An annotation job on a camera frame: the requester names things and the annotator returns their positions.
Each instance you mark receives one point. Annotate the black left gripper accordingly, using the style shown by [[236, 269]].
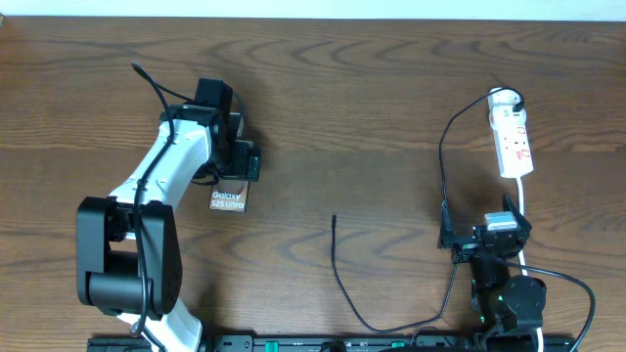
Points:
[[241, 169]]

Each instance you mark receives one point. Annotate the white power strip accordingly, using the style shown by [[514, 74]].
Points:
[[507, 118]]

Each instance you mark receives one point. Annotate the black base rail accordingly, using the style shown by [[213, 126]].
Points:
[[429, 341]]

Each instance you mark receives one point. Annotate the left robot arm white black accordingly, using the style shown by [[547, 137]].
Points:
[[128, 260]]

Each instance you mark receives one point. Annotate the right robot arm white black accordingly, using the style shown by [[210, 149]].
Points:
[[508, 305]]

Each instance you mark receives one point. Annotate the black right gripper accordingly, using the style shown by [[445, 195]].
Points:
[[447, 234]]

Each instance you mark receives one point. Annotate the Galaxy smartphone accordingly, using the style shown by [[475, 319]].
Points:
[[229, 196]]

